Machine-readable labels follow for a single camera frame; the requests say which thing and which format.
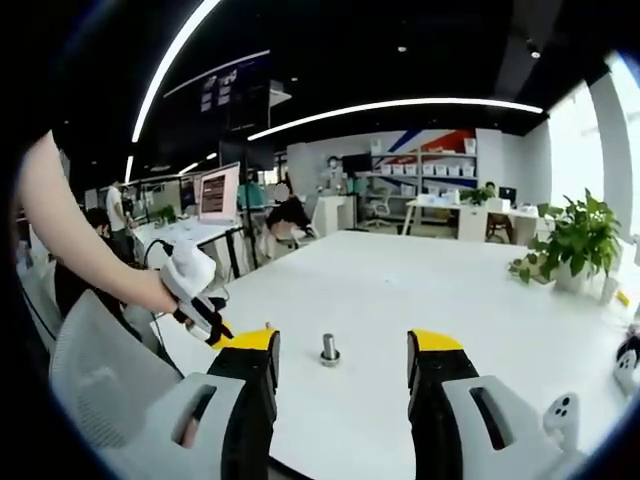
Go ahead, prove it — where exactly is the black monitor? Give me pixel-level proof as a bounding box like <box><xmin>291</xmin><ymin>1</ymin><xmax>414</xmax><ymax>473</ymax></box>
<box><xmin>341</xmin><ymin>153</ymin><xmax>374</xmax><ymax>174</ymax></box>

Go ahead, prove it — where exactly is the white cabinet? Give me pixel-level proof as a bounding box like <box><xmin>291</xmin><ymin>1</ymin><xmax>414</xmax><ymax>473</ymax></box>
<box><xmin>319</xmin><ymin>194</ymin><xmax>359</xmax><ymax>236</ymax></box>

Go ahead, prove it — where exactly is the long curved ceiling light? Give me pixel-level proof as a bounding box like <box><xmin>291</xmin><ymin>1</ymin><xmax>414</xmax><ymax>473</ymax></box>
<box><xmin>247</xmin><ymin>98</ymin><xmax>545</xmax><ymax>142</ymax></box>

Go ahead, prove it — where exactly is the white laptop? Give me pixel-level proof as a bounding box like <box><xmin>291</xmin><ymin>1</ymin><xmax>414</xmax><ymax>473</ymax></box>
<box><xmin>164</xmin><ymin>162</ymin><xmax>246</xmax><ymax>246</ymax></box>

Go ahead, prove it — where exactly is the small green plant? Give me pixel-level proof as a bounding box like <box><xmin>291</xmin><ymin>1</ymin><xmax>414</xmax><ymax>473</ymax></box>
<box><xmin>459</xmin><ymin>184</ymin><xmax>496</xmax><ymax>207</ymax></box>

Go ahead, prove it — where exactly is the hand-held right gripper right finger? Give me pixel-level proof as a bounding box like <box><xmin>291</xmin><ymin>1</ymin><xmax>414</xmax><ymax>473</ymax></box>
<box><xmin>407</xmin><ymin>328</ymin><xmax>589</xmax><ymax>480</ymax></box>

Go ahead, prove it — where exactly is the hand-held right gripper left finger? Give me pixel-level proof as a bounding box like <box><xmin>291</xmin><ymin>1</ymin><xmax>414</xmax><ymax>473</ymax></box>
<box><xmin>97</xmin><ymin>328</ymin><xmax>282</xmax><ymax>480</ymax></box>

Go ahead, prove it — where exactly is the wide window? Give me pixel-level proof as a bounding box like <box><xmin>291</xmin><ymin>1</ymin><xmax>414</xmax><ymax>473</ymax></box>
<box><xmin>607</xmin><ymin>52</ymin><xmax>640</xmax><ymax>236</ymax></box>

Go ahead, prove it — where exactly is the white background desk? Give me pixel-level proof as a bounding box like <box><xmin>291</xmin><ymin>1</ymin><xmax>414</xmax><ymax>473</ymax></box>
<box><xmin>405</xmin><ymin>194</ymin><xmax>551</xmax><ymax>246</ymax></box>

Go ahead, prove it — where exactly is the green potted plant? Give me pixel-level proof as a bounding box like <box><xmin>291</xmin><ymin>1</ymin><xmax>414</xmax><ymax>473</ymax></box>
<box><xmin>508</xmin><ymin>188</ymin><xmax>624</xmax><ymax>294</ymax></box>

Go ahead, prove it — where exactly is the white game controller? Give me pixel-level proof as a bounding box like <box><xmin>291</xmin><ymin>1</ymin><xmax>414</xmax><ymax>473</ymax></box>
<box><xmin>542</xmin><ymin>392</ymin><xmax>584</xmax><ymax>451</ymax></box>
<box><xmin>613</xmin><ymin>335</ymin><xmax>640</xmax><ymax>396</ymax></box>

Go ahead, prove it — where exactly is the hanging dark screen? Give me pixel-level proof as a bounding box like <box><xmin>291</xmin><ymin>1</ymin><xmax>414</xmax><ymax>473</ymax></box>
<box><xmin>199</xmin><ymin>64</ymin><xmax>274</xmax><ymax>132</ymax></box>

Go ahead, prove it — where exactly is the long ceiling light strip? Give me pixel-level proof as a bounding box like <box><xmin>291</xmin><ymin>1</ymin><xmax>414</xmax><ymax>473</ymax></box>
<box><xmin>130</xmin><ymin>0</ymin><xmax>222</xmax><ymax>144</ymax></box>

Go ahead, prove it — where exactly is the white swivel chair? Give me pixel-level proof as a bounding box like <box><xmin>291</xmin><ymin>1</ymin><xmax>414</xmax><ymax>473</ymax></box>
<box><xmin>367</xmin><ymin>187</ymin><xmax>396</xmax><ymax>227</ymax></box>

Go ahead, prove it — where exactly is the shelf with white bins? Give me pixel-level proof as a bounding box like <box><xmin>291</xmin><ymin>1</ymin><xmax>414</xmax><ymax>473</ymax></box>
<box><xmin>369</xmin><ymin>139</ymin><xmax>479</xmax><ymax>199</ymax></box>

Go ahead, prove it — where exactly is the person's left hand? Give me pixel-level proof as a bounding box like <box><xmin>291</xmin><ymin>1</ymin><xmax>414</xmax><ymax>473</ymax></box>
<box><xmin>148</xmin><ymin>276</ymin><xmax>195</xmax><ymax>329</ymax></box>

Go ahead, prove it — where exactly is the grey mesh office chair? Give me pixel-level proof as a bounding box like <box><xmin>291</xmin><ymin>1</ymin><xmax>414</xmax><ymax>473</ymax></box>
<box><xmin>48</xmin><ymin>289</ymin><xmax>184</xmax><ymax>451</ymax></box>

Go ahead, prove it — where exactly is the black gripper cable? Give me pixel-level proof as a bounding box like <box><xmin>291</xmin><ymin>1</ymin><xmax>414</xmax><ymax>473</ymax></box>
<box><xmin>143</xmin><ymin>240</ymin><xmax>175</xmax><ymax>272</ymax></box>

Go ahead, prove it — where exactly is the narrow window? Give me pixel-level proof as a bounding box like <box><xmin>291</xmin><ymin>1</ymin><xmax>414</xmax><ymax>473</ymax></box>
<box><xmin>549</xmin><ymin>84</ymin><xmax>605</xmax><ymax>211</ymax></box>

